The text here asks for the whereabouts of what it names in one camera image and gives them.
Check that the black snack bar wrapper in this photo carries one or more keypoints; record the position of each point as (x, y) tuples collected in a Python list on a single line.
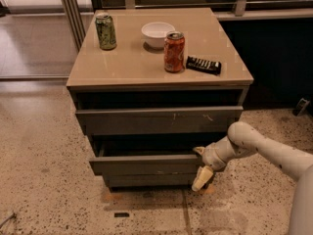
[(207, 66)]

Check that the small black floor object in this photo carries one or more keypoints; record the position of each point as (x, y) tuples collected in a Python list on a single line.
[(301, 107)]

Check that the white bowl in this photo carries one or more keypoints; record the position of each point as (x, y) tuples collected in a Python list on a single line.
[(155, 33)]

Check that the orange soda can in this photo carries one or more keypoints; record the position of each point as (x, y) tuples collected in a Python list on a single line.
[(174, 51)]

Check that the grey top drawer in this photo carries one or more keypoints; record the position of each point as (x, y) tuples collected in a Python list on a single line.
[(158, 120)]

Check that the metal door frame post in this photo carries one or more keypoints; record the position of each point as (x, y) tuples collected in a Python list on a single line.
[(75, 22)]

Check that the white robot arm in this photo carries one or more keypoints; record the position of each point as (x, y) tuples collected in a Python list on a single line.
[(242, 140)]

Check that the grey drawer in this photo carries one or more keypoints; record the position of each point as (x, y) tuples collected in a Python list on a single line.
[(148, 180), (150, 154), (158, 120)]

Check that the grey drawer cabinet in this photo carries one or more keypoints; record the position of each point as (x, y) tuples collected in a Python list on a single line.
[(132, 75)]

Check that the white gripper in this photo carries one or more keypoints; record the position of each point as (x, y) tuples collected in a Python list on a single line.
[(212, 159)]

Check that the grey bottom drawer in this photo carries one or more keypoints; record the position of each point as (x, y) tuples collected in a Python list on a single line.
[(148, 180)]

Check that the green soda can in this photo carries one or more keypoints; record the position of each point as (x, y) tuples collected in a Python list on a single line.
[(105, 30)]

